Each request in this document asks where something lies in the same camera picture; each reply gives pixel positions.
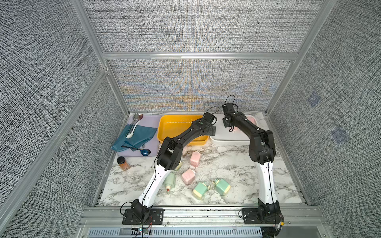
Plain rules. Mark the teal cloth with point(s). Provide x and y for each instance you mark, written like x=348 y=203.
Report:
x=141 y=136

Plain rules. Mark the white spoon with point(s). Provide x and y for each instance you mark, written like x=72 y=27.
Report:
x=131 y=132

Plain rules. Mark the spice jar black lid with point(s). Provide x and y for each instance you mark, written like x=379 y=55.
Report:
x=123 y=163

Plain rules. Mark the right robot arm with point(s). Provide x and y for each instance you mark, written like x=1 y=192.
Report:
x=262 y=152

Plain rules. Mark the yellow plastic tray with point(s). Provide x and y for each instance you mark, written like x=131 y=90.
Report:
x=173 y=125

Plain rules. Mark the metal spoon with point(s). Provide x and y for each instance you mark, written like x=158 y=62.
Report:
x=137 y=117

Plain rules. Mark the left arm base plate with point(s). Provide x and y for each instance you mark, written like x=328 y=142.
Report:
x=154 y=216

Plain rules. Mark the green sharpener upper left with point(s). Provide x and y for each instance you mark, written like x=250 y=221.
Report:
x=179 y=166

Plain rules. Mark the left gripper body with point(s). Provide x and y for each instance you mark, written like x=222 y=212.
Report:
x=211 y=131

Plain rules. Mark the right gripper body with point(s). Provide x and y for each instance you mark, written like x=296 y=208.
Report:
x=224 y=121

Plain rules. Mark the green sharpener front right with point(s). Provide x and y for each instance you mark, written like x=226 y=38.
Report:
x=222 y=186

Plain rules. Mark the green sharpener lying left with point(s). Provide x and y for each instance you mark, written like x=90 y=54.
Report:
x=170 y=182

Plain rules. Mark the white plastic tray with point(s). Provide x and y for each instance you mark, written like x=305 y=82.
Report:
x=224 y=137

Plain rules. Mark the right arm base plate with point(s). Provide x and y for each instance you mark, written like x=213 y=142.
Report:
x=250 y=215

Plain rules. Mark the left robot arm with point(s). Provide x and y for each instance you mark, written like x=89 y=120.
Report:
x=168 y=158

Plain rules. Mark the green sharpener front left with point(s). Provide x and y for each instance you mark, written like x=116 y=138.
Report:
x=200 y=190

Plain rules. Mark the aluminium front rail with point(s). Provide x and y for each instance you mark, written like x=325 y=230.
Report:
x=203 y=216

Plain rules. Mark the lavender cutting board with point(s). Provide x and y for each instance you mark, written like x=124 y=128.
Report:
x=147 y=121

